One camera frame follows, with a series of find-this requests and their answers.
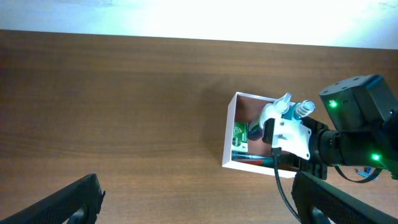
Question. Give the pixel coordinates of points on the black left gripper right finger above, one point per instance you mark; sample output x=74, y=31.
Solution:
x=319, y=202

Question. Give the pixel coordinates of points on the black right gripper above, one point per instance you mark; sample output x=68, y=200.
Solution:
x=315, y=165

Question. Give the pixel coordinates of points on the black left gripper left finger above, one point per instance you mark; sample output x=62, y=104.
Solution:
x=79, y=202

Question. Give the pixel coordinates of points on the blue disposable razor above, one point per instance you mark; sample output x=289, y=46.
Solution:
x=369, y=174

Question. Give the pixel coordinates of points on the green red toothpaste tube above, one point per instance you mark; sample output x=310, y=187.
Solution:
x=253, y=159

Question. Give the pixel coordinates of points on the clear spray bottle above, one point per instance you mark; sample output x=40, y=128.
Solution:
x=271, y=110

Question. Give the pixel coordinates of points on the green soap box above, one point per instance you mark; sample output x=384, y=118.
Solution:
x=239, y=142

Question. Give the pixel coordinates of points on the teal mouthwash bottle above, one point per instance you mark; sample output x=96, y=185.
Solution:
x=300, y=110

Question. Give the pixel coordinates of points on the white cardboard box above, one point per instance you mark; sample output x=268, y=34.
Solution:
x=243, y=108

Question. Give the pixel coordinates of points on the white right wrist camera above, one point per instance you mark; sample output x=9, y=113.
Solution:
x=288, y=135

